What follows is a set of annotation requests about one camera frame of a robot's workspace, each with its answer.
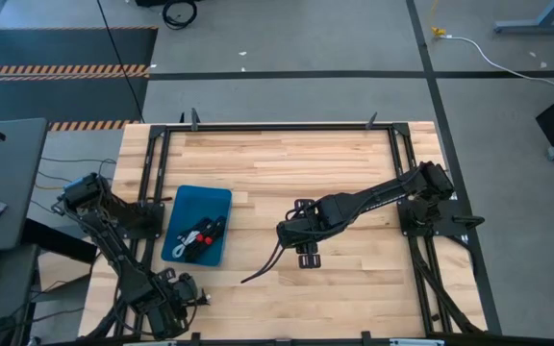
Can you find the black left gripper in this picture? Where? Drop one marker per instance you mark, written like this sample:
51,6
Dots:
181,290

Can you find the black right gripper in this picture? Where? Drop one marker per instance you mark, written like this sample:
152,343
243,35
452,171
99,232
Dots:
301,230

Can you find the black and red tool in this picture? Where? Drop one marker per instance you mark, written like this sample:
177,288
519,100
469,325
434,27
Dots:
217,228

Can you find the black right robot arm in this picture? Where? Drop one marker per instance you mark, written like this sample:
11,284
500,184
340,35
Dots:
383,194

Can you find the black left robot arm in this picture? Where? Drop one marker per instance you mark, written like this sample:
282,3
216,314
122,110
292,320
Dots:
113,240

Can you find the blue plastic bin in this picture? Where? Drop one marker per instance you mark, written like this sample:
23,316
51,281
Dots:
195,206

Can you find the dark grey desk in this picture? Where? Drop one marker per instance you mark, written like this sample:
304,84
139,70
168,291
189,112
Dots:
7,168

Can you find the black hazard striped floor mat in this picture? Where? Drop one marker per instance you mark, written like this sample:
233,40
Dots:
65,48

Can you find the grey table leg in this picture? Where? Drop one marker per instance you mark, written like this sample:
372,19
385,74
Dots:
541,21

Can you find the small black slotted bracket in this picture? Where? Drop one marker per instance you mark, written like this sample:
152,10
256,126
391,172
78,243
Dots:
309,261

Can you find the black table frame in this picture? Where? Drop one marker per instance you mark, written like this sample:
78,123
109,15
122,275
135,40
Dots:
277,128

